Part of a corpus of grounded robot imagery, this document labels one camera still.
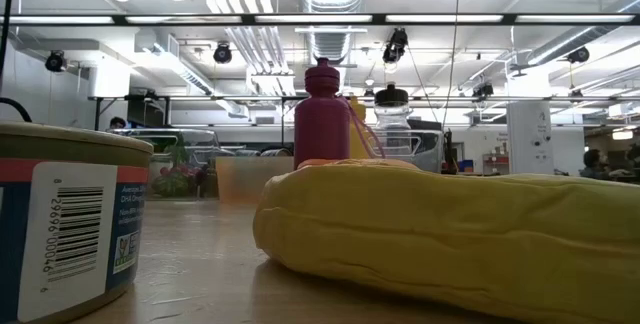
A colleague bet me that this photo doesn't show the magenta squeeze bottle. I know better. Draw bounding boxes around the magenta squeeze bottle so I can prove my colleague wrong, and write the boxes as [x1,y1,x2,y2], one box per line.
[293,57,386,171]

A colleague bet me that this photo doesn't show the yellow squeeze bottle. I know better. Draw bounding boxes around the yellow squeeze bottle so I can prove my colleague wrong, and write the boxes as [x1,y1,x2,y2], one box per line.
[348,94,376,160]

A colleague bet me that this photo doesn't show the clear bottle black cap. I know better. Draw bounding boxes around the clear bottle black cap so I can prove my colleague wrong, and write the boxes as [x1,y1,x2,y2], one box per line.
[372,82,417,160]

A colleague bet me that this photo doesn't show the red toy grapes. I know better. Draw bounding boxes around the red toy grapes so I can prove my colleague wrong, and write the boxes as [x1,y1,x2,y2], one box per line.
[159,163,209,188]

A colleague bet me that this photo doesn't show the orange plastic bin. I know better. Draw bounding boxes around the orange plastic bin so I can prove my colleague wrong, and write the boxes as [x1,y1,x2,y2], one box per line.
[215,155,296,205]

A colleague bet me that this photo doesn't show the white light strip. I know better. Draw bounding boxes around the white light strip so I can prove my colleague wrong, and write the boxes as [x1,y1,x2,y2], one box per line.
[516,14,636,24]
[254,14,374,24]
[384,14,504,23]
[124,15,230,25]
[7,15,116,25]

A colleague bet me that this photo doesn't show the yellow banana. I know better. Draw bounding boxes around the yellow banana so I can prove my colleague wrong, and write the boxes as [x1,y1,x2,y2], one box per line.
[252,160,640,324]

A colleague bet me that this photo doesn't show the white column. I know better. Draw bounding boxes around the white column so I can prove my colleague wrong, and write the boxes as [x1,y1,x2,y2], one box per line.
[506,100,555,175]

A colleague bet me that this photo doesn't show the tin can blue label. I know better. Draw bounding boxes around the tin can blue label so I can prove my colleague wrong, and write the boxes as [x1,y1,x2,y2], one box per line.
[0,121,155,324]

